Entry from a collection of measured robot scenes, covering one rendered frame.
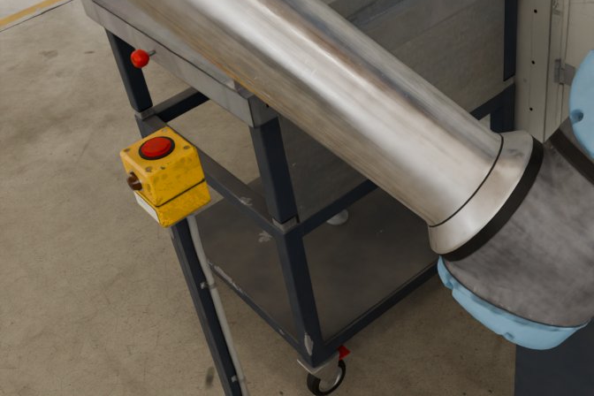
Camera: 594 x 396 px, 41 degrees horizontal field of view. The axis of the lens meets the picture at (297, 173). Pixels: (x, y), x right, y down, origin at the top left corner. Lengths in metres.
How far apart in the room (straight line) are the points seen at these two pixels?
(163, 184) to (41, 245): 1.43
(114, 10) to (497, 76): 0.79
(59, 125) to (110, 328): 1.05
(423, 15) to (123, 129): 1.60
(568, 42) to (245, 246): 0.89
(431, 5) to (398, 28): 0.08
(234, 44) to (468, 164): 0.24
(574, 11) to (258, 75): 0.96
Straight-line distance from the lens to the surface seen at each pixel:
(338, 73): 0.72
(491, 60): 1.67
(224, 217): 2.05
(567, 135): 0.79
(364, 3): 1.36
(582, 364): 1.15
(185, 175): 1.07
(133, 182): 1.07
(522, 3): 1.69
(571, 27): 1.61
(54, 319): 2.22
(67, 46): 3.48
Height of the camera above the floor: 1.51
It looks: 39 degrees down
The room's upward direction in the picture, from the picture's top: 11 degrees counter-clockwise
